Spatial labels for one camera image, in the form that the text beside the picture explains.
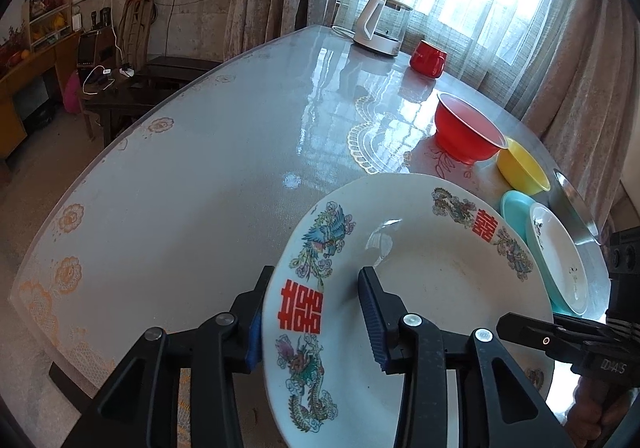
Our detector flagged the red plastic bowl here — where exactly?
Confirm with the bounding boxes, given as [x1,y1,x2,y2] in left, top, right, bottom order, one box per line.
[434,93,508,164]

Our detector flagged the teal round plastic plate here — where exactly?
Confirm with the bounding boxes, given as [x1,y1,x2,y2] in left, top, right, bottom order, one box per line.
[500,189,576,316]

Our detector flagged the white glass electric kettle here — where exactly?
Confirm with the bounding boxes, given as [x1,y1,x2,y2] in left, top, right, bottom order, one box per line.
[331,0,412,57]

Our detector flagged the red ceramic mug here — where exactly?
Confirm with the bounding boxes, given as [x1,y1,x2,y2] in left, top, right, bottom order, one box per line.
[409,40,447,79]

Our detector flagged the white dragon phoenix plate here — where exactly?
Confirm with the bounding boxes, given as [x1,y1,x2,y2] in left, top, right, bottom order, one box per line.
[262,174,552,447]

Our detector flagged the white charger cable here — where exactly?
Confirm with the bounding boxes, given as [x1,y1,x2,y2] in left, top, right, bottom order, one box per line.
[80,0,137,98]

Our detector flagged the yellow plastic bowl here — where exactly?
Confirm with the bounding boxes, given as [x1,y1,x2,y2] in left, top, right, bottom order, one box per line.
[496,137,550,196]

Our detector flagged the white floral rose plate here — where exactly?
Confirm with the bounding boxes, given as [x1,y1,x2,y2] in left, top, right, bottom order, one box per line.
[527,200,592,318]

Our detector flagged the wooden chair by wall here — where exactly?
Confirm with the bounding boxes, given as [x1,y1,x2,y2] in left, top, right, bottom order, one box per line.
[117,0,156,71]

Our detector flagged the dark wooden bench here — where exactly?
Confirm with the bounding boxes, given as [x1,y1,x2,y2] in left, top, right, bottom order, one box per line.
[84,56,220,147]

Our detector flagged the large stainless steel bowl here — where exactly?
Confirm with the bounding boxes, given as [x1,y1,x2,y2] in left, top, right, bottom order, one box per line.
[549,169,600,245]

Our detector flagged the wooden cabinet with shelves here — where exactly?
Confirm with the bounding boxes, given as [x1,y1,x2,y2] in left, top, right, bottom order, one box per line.
[1,0,80,169]

